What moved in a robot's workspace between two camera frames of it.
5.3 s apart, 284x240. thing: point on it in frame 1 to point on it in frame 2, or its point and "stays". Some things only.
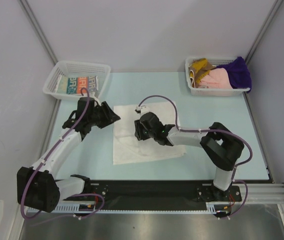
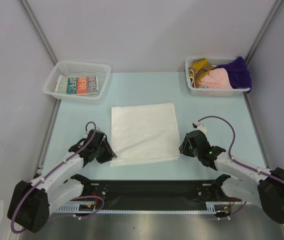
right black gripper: [137, 128] to [189, 145]
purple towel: [239, 74] stays
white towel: [126, 148] stays
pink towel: [217, 78] stays
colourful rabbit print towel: [73, 85] stays
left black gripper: [109, 117] to [112, 155]
